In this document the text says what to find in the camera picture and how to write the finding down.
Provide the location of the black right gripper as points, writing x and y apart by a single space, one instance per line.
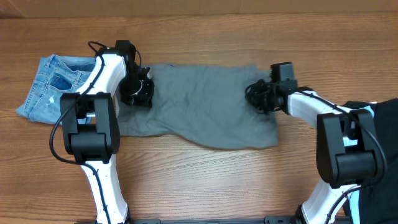
252 98

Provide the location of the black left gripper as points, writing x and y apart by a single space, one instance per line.
143 99

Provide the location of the grey cotton shorts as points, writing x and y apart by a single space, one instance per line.
204 104

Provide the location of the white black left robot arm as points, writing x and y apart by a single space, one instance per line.
90 127

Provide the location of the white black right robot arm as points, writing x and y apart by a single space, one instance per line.
348 155

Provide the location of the folded blue denim shorts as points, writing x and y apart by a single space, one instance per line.
55 76

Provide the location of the light blue garment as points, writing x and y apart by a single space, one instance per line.
354 207

